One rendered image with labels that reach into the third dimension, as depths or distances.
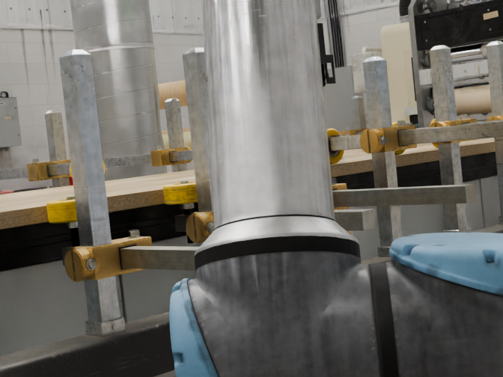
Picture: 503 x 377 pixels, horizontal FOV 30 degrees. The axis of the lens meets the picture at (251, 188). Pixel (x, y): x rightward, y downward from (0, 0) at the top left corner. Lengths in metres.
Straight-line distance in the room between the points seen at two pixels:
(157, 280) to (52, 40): 9.02
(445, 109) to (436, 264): 1.42
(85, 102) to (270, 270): 0.72
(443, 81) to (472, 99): 2.08
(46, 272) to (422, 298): 0.98
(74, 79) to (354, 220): 0.47
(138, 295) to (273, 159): 0.98
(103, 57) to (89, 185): 4.25
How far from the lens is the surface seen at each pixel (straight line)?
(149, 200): 1.72
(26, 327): 1.64
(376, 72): 1.97
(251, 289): 0.78
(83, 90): 1.44
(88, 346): 1.42
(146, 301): 1.78
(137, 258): 1.43
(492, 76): 2.40
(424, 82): 4.38
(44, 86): 10.57
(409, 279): 0.79
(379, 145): 1.94
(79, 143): 1.44
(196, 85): 1.60
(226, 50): 0.86
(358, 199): 1.75
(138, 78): 5.68
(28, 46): 10.52
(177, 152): 2.93
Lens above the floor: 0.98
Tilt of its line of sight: 3 degrees down
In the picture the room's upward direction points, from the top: 6 degrees counter-clockwise
